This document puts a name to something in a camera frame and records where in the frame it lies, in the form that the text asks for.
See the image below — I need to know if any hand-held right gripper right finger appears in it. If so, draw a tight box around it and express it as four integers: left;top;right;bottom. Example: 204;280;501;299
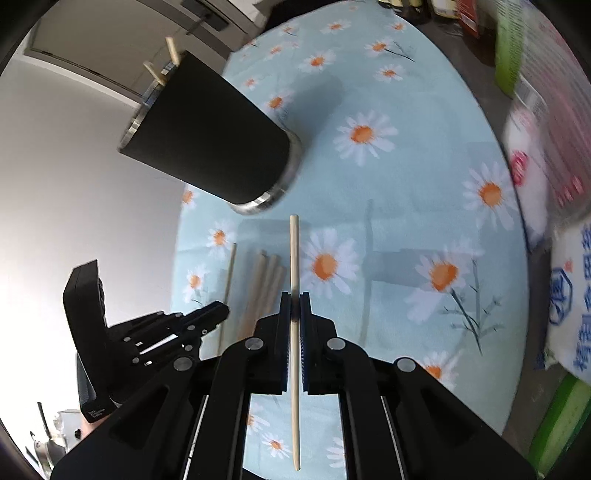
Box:
299;292;539;480

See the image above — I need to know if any grey door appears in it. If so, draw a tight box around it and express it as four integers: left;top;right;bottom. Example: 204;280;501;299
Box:
25;0;262;99

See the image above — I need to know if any green plastic bag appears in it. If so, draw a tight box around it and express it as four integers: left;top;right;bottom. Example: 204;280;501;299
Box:
527;373;591;477

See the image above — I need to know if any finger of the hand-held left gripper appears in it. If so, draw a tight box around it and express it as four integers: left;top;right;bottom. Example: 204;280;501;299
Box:
106;301;230;346
122;323;218;367

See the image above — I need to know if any blue and white salt bag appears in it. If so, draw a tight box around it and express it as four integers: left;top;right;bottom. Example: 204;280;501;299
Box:
536;225;591;385

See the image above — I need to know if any metal pot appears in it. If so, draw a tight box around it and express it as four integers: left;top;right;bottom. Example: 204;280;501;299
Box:
31;436;64;477

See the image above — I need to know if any black cylindrical utensil holder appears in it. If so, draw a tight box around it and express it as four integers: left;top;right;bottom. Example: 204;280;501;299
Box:
117;51;304;216

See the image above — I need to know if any green label bottle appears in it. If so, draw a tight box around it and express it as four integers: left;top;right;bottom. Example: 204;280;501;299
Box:
495;0;537;95

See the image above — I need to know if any yellow cap white label bottle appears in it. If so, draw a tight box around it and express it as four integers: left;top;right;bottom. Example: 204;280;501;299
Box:
431;0;461;20

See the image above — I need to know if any row of wooden chopsticks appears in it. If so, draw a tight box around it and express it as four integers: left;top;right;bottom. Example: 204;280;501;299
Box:
220;243;287;352

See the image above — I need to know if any white and pink bag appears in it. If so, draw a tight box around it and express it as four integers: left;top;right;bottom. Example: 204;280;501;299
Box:
502;18;591;252

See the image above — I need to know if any blue daisy print tablecloth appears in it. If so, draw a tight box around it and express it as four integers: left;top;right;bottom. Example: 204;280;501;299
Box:
172;8;526;480

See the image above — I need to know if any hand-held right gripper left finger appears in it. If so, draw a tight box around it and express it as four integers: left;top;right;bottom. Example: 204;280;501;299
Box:
51;292;294;480

